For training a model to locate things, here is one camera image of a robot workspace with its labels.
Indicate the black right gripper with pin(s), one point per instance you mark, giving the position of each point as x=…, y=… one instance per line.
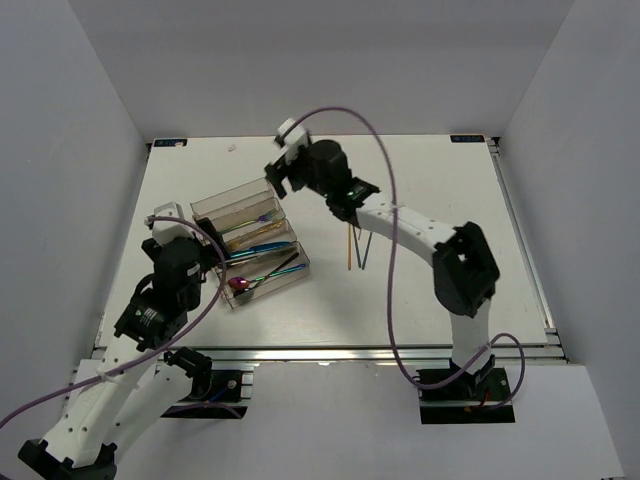
x=278, y=173

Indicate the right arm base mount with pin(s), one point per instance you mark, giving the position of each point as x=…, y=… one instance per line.
x=459, y=404

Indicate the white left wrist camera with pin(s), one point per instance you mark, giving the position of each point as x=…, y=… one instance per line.
x=165, y=224

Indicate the black knife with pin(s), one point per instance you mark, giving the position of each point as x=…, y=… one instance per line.
x=233, y=261

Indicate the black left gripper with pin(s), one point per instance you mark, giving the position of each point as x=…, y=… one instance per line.
x=209, y=255

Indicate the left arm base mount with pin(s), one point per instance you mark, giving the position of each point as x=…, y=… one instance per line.
x=215, y=391

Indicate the aluminium table frame rail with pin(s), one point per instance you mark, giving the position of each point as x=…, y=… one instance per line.
x=333, y=313

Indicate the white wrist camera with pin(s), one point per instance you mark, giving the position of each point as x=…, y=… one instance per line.
x=292, y=135
x=165, y=224

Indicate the clear smoked utensil organizer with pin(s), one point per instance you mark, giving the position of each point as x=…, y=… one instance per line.
x=237, y=205

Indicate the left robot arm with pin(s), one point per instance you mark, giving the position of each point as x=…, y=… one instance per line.
x=113, y=409

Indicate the gold fork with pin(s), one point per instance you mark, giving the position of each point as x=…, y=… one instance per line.
x=237, y=242

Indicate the iridescent rainbow spoon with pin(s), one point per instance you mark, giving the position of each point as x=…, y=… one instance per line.
x=241, y=283

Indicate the grey-blue chopstick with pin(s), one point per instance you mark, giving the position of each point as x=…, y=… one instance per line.
x=365, y=255
x=356, y=233

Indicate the blue serrated knife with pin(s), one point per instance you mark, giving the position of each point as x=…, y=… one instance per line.
x=261, y=248

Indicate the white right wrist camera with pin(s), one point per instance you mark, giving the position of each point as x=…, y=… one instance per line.
x=292, y=135

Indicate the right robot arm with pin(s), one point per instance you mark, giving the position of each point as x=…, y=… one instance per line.
x=464, y=270

